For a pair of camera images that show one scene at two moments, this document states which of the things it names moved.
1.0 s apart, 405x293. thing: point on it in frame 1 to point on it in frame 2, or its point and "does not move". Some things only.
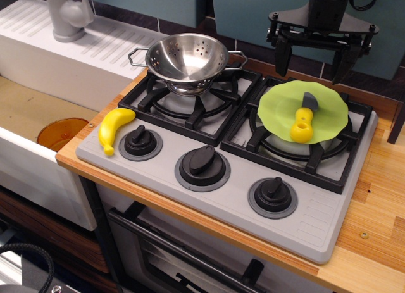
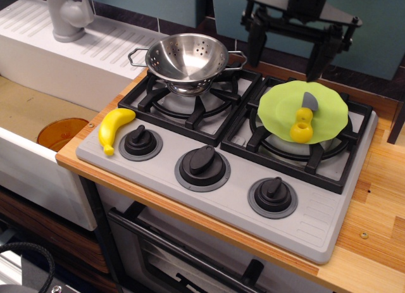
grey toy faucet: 71,12 does not move
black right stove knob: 272,198 does not move
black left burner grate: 205,118 does not move
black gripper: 325,21 to 300,13
